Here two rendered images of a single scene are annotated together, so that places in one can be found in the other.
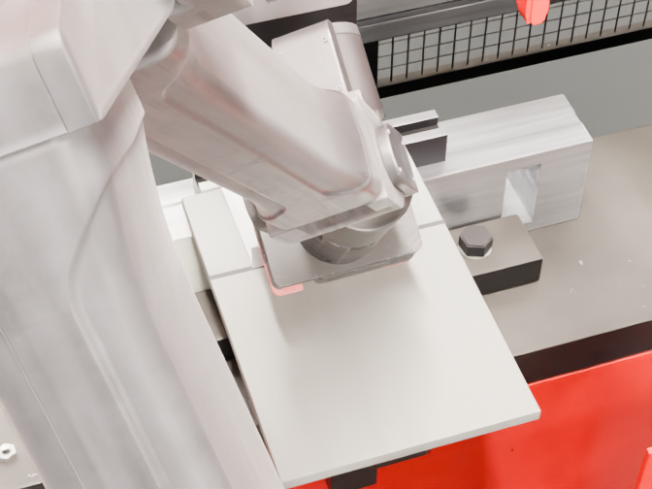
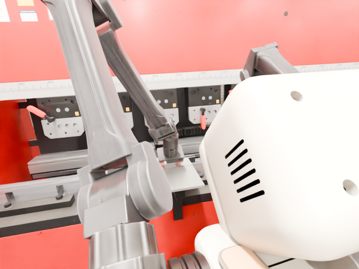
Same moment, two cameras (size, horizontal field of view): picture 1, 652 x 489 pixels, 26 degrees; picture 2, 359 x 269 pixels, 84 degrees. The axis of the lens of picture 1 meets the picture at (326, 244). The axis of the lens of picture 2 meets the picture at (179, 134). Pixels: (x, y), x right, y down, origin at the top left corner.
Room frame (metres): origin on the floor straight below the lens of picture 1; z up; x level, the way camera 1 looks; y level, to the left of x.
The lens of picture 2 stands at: (-0.12, -0.15, 1.39)
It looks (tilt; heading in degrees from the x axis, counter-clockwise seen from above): 16 degrees down; 8
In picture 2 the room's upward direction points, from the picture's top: 3 degrees counter-clockwise
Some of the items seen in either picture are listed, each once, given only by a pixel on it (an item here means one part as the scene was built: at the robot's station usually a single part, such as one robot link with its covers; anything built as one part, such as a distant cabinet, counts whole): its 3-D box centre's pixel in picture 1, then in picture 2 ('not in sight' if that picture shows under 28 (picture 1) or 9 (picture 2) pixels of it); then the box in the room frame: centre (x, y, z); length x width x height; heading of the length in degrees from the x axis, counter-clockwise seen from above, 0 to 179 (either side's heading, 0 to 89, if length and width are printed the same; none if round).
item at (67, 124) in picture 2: not in sight; (64, 115); (0.64, 0.43, 1.26); 0.15 x 0.09 x 0.17; 108
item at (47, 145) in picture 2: not in sight; (124, 119); (1.19, 0.41, 1.12); 1.13 x 0.02 x 0.44; 108
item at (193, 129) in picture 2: not in sight; (190, 130); (1.22, -0.05, 1.02); 0.37 x 0.06 x 0.04; 108
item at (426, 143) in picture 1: (320, 162); (174, 160); (0.78, 0.00, 0.99); 0.20 x 0.03 x 0.03; 108
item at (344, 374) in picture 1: (349, 301); (174, 173); (0.63, -0.02, 1.00); 0.26 x 0.18 x 0.01; 18
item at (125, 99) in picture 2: not in sight; (114, 111); (0.70, 0.24, 1.26); 0.15 x 0.09 x 0.17; 108
